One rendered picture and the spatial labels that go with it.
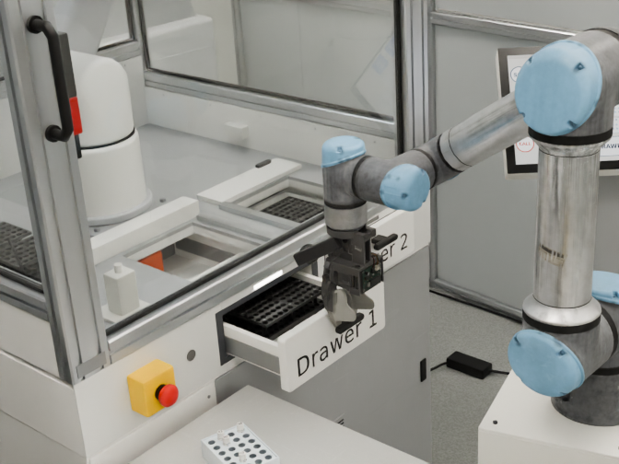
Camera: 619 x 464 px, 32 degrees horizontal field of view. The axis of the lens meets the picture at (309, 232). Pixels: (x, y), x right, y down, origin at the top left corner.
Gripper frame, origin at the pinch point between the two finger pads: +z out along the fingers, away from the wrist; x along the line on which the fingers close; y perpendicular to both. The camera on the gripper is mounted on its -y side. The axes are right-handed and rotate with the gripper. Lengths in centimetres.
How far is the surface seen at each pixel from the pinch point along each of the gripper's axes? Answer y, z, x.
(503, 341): -50, 90, 142
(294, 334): -1.4, -2.2, -11.8
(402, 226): -16.4, 0.9, 41.5
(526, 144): -4, -11, 72
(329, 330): -1.3, 1.3, -2.4
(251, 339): -11.3, 1.6, -12.6
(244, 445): -0.1, 11.5, -27.7
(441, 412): -43, 90, 95
